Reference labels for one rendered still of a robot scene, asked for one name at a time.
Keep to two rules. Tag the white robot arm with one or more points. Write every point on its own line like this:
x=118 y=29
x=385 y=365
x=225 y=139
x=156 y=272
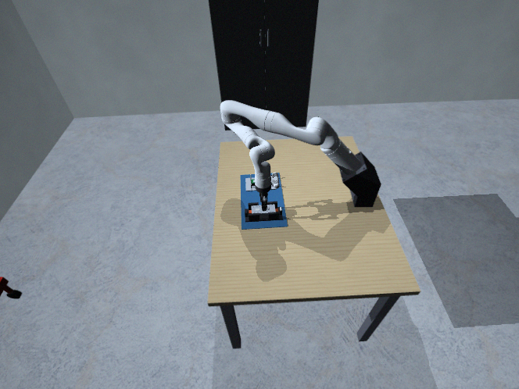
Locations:
x=274 y=122

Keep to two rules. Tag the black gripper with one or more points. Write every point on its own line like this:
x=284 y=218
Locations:
x=263 y=193

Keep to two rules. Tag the blue flat plate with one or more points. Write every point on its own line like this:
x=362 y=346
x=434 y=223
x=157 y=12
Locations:
x=250 y=196

